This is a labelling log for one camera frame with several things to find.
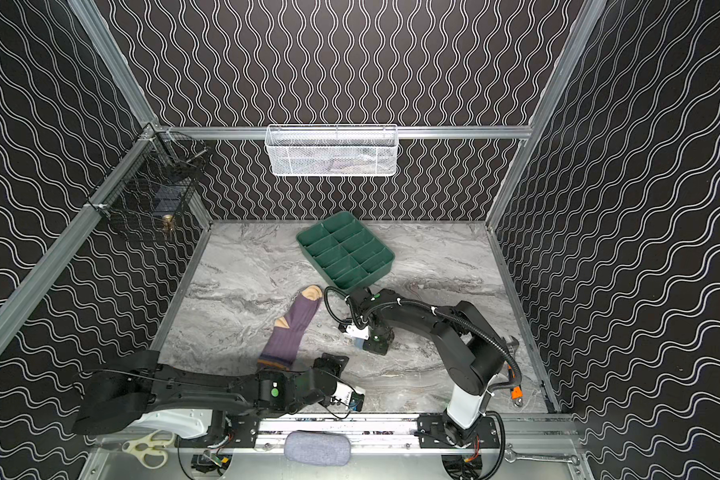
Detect front aluminium rail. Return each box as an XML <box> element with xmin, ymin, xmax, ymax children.
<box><xmin>95</xmin><ymin>412</ymin><xmax>577</xmax><ymax>454</ymax></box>

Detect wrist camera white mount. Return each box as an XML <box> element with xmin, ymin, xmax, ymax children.
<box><xmin>343</xmin><ymin>323</ymin><xmax>370</xmax><ymax>340</ymax></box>
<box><xmin>332</xmin><ymin>383</ymin><xmax>365</xmax><ymax>412</ymax></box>

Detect aluminium frame profile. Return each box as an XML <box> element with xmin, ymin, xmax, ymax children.
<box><xmin>69</xmin><ymin>0</ymin><xmax>158</xmax><ymax>126</ymax></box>

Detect silver combination wrench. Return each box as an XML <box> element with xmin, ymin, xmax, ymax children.
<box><xmin>504</xmin><ymin>445</ymin><xmax>580</xmax><ymax>466</ymax></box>

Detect purple sock tan toe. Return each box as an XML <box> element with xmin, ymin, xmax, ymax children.
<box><xmin>257</xmin><ymin>285</ymin><xmax>323</xmax><ymax>370</ymax></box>

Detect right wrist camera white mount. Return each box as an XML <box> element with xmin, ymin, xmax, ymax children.
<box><xmin>343</xmin><ymin>323</ymin><xmax>370</xmax><ymax>340</ymax></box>

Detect green compartment tray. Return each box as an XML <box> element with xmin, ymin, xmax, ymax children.
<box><xmin>296</xmin><ymin>211</ymin><xmax>395</xmax><ymax>293</ymax></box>

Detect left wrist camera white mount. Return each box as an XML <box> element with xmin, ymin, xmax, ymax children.
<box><xmin>332</xmin><ymin>383</ymin><xmax>365</xmax><ymax>412</ymax></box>

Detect adjustable wrench orange handle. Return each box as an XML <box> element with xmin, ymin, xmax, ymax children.
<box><xmin>506</xmin><ymin>336</ymin><xmax>524</xmax><ymax>409</ymax></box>

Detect scissors cream handles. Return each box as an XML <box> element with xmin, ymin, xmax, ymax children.
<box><xmin>120</xmin><ymin>431</ymin><xmax>177</xmax><ymax>470</ymax></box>

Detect white wire basket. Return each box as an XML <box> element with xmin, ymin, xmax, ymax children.
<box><xmin>265</xmin><ymin>124</ymin><xmax>400</xmax><ymax>177</ymax></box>

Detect grey cloth pad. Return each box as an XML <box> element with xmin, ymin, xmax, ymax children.
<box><xmin>284</xmin><ymin>431</ymin><xmax>351</xmax><ymax>466</ymax></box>

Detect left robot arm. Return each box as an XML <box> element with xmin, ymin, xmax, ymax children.
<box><xmin>72</xmin><ymin>350</ymin><xmax>365</xmax><ymax>436</ymax></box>

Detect brass padlock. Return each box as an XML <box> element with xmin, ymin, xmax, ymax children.
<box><xmin>162</xmin><ymin>214</ymin><xmax>175</xmax><ymax>236</ymax></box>

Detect black wire basket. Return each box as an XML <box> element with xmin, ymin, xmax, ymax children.
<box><xmin>93</xmin><ymin>132</ymin><xmax>210</xmax><ymax>244</ymax></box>

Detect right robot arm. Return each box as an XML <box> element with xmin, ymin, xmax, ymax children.
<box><xmin>346</xmin><ymin>288</ymin><xmax>522</xmax><ymax>430</ymax></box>

